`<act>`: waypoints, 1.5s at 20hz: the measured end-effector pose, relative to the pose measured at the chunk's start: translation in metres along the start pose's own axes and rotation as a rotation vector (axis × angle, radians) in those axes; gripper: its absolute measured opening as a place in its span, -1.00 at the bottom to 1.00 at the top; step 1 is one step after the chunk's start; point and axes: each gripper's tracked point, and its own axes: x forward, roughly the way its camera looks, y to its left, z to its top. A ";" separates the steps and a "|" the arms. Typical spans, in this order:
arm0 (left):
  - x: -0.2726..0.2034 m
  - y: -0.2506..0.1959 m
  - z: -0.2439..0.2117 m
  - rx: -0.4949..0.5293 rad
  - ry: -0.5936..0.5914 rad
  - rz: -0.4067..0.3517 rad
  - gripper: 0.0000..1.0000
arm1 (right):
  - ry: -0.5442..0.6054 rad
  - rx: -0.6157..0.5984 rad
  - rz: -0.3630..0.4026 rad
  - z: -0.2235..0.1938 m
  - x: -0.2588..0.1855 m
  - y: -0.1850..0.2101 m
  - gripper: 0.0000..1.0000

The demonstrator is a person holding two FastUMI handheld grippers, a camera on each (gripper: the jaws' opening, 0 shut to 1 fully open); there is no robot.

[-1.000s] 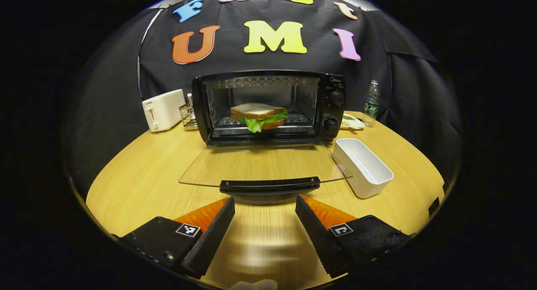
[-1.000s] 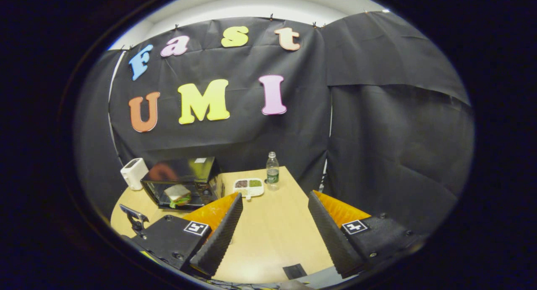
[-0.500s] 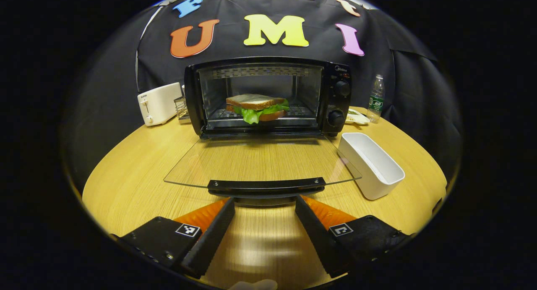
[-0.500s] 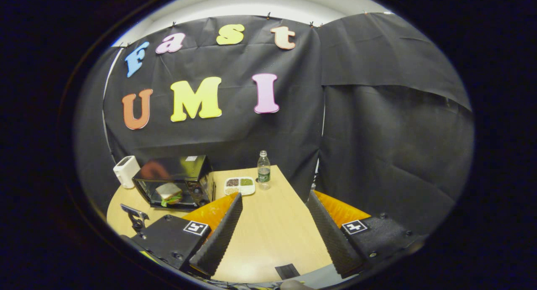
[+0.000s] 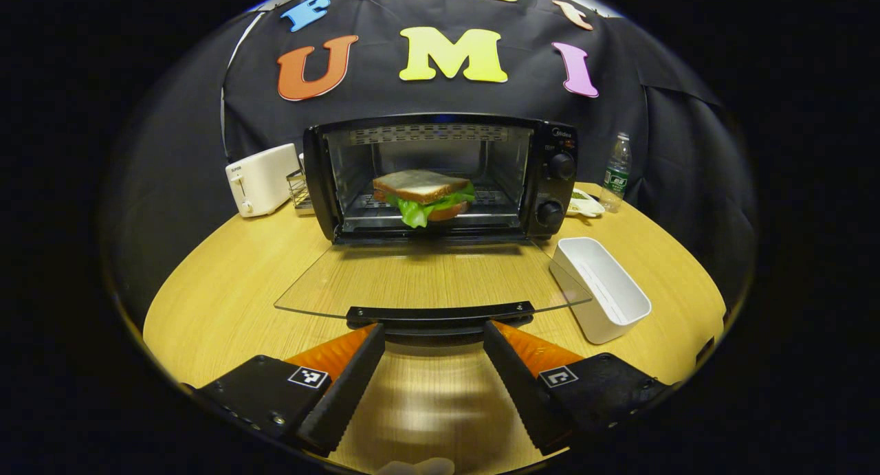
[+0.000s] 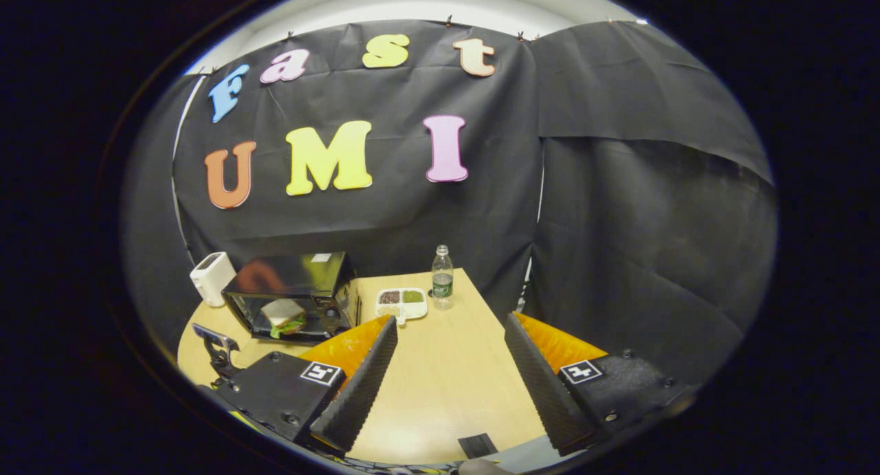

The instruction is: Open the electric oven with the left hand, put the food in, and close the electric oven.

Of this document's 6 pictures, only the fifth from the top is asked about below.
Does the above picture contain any black electric oven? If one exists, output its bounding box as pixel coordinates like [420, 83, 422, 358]
[274, 113, 593, 345]

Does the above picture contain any black backdrop cloth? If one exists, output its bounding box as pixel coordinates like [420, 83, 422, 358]
[103, 0, 757, 311]

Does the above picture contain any small wire basket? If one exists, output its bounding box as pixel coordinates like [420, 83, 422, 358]
[286, 153, 316, 214]

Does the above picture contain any white toaster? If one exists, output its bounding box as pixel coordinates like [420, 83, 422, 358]
[225, 143, 301, 219]

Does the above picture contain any lettuce sandwich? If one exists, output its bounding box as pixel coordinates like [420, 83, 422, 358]
[372, 170, 476, 229]

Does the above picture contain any clear water bottle green label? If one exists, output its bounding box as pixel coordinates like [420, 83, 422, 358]
[602, 132, 632, 213]

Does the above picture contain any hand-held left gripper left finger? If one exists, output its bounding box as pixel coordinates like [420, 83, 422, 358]
[192, 322, 387, 456]

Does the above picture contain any small white plate with greens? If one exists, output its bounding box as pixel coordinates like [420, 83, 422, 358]
[567, 188, 606, 218]

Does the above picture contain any white rectangular container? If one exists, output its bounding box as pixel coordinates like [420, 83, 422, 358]
[549, 237, 652, 344]

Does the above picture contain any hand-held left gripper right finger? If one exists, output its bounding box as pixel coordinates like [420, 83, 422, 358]
[483, 319, 678, 455]

